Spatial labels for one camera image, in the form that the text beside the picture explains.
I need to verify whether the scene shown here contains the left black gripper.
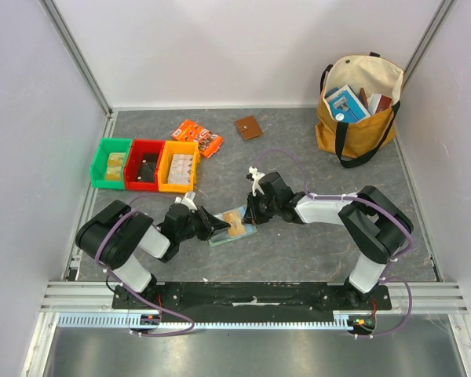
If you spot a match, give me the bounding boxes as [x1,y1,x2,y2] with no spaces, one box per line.
[177,204,231,242]

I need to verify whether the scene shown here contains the orange credit card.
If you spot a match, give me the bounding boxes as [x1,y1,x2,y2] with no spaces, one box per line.
[223,209,246,238]

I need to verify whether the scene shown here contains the green card holder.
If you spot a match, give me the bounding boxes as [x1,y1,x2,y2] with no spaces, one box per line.
[209,206,257,247]

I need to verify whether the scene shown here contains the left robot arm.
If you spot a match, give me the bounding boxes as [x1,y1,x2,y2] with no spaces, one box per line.
[75,197,231,309]

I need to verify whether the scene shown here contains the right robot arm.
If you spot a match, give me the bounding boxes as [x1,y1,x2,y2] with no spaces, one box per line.
[243,167,414,309]

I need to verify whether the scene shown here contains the gold cards in green bin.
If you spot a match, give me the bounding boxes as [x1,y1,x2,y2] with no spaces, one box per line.
[104,152,126,181]

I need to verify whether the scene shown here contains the white boxes in yellow bin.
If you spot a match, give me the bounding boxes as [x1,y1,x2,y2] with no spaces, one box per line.
[167,154,193,185]

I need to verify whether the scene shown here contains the yellow plastic bin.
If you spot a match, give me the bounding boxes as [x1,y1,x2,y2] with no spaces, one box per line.
[158,141,200,193]

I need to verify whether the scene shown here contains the black item in red bin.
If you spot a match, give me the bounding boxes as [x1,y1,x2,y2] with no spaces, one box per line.
[137,153,159,183]

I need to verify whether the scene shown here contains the orange snack package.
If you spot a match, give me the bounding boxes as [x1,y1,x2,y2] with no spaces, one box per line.
[171,119,223,159]

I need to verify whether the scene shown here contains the brown leather wallet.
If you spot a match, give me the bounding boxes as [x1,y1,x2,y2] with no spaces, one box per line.
[235,115,263,141]

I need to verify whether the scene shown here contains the red plastic bin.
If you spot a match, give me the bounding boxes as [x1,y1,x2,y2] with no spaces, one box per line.
[124,139,166,192]

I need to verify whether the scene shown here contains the green plastic bin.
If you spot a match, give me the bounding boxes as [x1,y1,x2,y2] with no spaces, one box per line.
[89,138,132,190]

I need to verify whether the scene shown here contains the yellow canvas tote bag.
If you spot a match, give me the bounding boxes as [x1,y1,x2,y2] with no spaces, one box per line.
[316,53,404,168]

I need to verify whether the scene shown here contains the blue razor box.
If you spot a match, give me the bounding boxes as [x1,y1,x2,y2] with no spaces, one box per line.
[325,85,371,123]

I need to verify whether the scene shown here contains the red white box in bag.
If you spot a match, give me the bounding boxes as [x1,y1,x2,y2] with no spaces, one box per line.
[367,94,392,115]

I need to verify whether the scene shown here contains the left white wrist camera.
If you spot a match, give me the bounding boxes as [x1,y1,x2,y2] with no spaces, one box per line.
[174,191,197,210]

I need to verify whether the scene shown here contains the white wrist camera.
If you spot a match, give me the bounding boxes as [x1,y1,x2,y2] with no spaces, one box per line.
[246,167,265,196]
[174,191,197,210]

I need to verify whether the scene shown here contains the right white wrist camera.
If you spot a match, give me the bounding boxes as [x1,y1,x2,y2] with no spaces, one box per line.
[246,167,265,196]

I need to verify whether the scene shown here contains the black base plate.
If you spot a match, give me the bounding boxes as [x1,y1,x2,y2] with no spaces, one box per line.
[111,280,393,323]

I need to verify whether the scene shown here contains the aluminium cable duct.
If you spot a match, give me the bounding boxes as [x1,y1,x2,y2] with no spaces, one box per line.
[57,313,353,331]

